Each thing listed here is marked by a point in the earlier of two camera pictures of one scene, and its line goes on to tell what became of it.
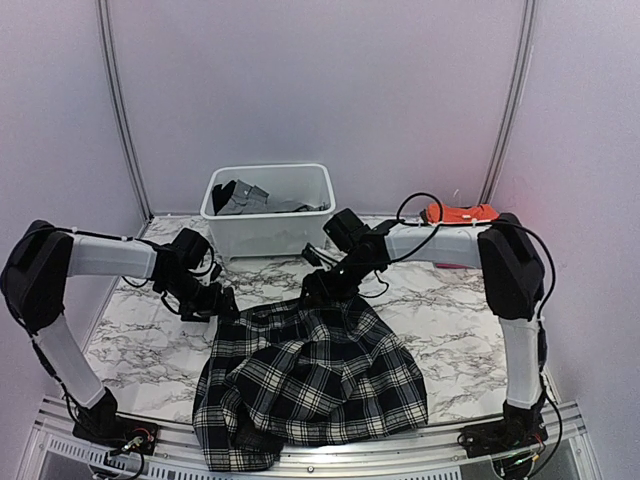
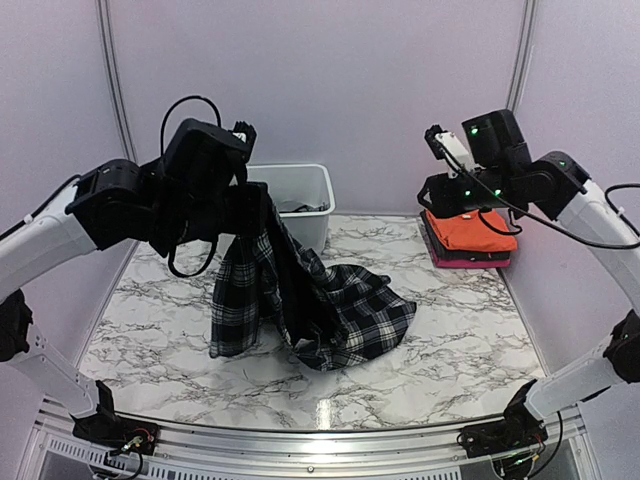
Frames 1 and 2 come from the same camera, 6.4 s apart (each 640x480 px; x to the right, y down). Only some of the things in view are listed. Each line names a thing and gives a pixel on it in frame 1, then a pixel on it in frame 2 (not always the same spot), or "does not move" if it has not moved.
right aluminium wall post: [512, 103] does not move
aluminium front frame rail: [52, 452] does not move
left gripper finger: [216, 271] -> [246, 133]
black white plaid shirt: [300, 373] -> [333, 316]
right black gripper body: [344, 284] -> [464, 203]
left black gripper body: [194, 299] -> [205, 216]
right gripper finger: [315, 256] -> [447, 146]
